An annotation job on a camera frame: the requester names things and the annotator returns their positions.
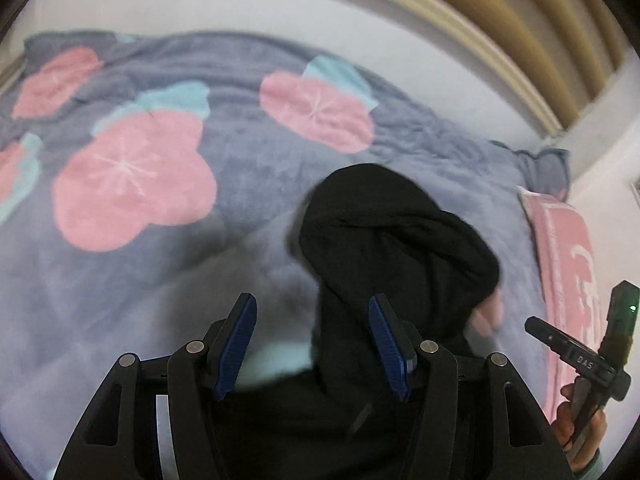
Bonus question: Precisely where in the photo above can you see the person's right hand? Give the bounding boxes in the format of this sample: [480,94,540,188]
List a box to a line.
[551,384,608,473]

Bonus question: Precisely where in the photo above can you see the pink patterned cloth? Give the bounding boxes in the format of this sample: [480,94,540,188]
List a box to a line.
[517,186,613,423]

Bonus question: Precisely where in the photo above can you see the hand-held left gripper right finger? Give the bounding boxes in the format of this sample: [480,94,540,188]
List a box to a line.
[368,294,576,480]

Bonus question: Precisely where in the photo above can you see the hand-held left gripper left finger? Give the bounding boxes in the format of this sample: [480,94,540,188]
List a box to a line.
[54,292,258,480]

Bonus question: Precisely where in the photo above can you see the beige wooden headboard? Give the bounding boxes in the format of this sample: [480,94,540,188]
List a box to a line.
[97,0,628,133]

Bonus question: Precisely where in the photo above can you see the grey floral blanket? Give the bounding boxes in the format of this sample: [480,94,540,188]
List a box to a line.
[0,31,572,480]

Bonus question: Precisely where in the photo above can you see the black garment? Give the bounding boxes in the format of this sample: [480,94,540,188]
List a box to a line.
[207,163,501,480]

